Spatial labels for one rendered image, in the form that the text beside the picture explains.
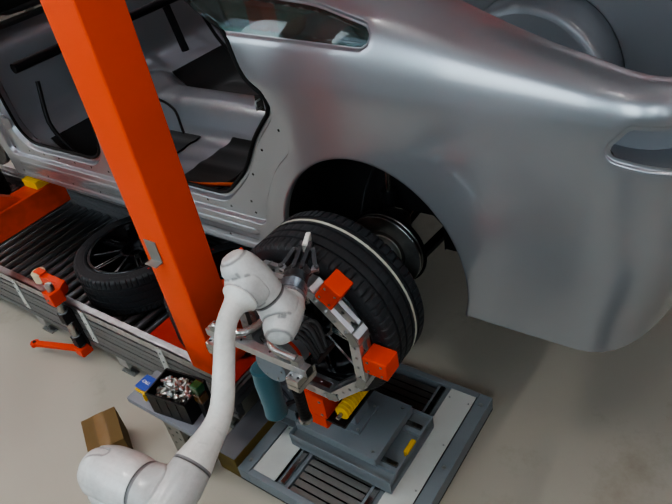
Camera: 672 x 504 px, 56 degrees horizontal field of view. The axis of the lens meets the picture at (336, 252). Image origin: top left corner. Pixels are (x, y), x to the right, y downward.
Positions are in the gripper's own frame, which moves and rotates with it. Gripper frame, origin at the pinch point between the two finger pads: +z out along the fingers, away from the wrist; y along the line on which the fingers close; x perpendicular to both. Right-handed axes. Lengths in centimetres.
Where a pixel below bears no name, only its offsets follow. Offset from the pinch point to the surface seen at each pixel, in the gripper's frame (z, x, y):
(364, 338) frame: -18.4, -23.4, 19.4
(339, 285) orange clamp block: -15.4, -3.9, 12.6
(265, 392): -18, -55, -18
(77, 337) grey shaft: 52, -114, -150
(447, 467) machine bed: -9, -108, 47
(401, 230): 34.4, -21.1, 26.9
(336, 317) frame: -18.0, -15.0, 11.1
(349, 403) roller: -13, -65, 11
